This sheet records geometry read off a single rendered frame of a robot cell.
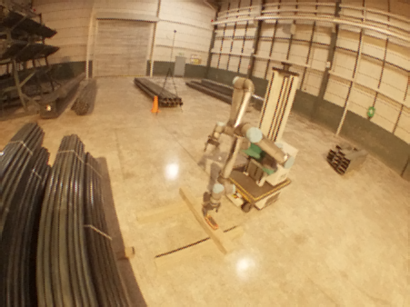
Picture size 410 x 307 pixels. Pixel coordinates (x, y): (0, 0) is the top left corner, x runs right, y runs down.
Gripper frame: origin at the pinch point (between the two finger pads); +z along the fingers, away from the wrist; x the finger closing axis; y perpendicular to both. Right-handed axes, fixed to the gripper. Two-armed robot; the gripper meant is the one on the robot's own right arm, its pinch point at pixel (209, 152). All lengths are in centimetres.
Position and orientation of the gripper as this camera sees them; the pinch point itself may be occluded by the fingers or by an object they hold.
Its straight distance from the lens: 188.2
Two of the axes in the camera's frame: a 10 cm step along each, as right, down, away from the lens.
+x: -6.9, -3.4, 6.4
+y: 6.3, 1.6, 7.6
